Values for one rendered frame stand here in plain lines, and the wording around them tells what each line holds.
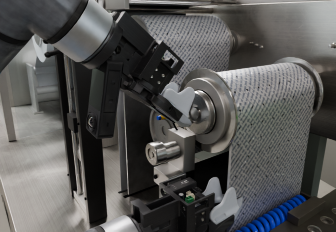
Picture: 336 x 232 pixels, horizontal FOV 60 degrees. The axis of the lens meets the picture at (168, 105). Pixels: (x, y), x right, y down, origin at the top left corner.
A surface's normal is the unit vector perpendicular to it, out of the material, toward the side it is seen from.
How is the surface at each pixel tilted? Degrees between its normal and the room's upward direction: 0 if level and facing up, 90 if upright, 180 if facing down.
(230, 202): 90
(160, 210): 90
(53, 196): 0
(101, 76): 80
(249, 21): 90
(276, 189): 90
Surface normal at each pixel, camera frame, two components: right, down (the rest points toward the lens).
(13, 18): 0.36, 0.71
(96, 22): 0.70, 0.01
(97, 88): -0.80, 0.00
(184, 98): 0.58, 0.23
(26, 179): 0.00, -0.96
